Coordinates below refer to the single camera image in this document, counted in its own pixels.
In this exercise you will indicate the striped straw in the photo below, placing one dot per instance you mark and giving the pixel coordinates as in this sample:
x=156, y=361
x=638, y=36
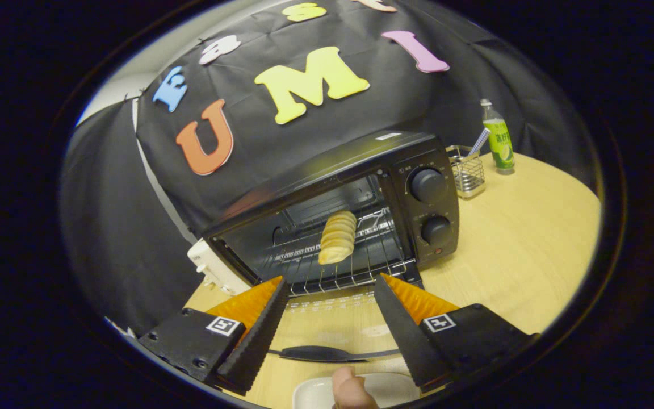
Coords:
x=480, y=141

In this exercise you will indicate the green drink bottle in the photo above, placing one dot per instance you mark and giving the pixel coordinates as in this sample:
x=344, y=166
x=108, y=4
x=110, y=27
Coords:
x=500, y=145

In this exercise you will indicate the yellow ridged pastry roll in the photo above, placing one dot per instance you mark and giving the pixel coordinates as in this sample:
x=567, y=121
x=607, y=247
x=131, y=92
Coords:
x=338, y=238

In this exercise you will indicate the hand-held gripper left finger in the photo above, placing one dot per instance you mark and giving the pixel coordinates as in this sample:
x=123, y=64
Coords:
x=259, y=335

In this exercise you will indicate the black toaster oven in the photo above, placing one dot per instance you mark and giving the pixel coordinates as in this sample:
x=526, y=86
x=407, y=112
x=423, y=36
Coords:
x=401, y=199

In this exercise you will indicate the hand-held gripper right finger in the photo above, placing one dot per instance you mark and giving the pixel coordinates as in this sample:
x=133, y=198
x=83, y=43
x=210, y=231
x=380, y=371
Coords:
x=403, y=335

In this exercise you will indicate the white square plate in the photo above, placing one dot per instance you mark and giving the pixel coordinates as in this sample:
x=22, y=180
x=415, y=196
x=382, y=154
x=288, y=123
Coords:
x=313, y=395

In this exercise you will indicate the white toaster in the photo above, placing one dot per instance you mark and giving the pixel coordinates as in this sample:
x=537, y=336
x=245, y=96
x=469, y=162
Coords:
x=213, y=267

